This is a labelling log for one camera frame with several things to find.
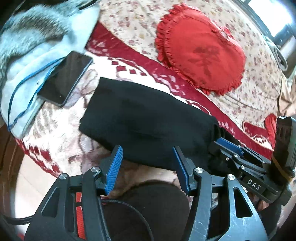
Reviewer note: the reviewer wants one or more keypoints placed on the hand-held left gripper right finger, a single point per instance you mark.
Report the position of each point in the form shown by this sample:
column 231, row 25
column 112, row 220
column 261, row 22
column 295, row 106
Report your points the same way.
column 181, row 169

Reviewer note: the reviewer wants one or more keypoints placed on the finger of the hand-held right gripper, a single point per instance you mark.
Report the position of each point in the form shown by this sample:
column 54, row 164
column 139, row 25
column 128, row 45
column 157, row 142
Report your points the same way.
column 229, row 144
column 222, row 157

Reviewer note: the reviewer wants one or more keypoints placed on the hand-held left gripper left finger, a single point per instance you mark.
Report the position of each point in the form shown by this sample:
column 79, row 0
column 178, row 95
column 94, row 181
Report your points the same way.
column 114, row 169

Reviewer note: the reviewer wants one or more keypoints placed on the black pants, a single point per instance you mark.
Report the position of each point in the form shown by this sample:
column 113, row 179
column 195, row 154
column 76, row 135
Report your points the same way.
column 143, row 125

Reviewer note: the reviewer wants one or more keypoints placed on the small red heart pillow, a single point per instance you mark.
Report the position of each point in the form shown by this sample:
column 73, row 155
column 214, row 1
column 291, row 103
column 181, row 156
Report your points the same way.
column 271, row 129

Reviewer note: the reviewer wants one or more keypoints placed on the red patterned fleece blanket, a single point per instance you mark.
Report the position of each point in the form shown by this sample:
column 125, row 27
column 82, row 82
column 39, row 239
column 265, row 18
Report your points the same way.
column 57, row 139

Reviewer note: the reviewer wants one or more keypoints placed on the beige cloth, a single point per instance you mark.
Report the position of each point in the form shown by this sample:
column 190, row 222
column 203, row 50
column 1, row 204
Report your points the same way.
column 288, row 97

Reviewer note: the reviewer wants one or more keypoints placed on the large red heart pillow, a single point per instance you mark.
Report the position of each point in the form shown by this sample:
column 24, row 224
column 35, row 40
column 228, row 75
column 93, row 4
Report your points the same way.
column 201, row 48

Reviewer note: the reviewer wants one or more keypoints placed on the grey garment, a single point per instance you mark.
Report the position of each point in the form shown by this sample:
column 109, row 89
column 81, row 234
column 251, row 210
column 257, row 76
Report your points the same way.
column 277, row 55

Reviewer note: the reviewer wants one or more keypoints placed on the black smartphone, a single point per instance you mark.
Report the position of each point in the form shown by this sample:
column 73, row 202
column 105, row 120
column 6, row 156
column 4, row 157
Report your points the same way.
column 66, row 77

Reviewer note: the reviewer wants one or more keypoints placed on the light blue fleece jacket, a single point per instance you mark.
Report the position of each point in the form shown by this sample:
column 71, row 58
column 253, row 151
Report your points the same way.
column 32, row 53

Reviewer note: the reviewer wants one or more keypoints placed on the beige floral quilt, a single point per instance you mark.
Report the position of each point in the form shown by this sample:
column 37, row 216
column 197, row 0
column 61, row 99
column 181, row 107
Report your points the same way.
column 138, row 20

